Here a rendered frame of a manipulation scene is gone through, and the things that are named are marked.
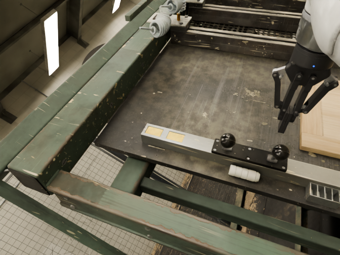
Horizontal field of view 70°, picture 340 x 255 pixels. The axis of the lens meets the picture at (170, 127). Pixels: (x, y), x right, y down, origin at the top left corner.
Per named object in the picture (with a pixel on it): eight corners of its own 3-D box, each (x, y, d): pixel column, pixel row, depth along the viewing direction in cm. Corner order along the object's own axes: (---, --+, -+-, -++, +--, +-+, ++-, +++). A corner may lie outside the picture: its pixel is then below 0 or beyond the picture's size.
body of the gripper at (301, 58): (342, 36, 46) (322, 77, 53) (295, 31, 48) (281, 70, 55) (347, 56, 41) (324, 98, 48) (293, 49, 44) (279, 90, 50)
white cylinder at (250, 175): (227, 176, 67) (257, 184, 65) (228, 170, 65) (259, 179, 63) (229, 168, 69) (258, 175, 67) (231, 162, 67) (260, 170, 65)
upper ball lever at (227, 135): (231, 156, 68) (234, 149, 55) (218, 153, 69) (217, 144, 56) (235, 143, 69) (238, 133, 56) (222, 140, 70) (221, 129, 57)
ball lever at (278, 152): (277, 168, 65) (290, 161, 52) (262, 164, 66) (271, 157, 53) (280, 155, 66) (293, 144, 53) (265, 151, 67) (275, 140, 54)
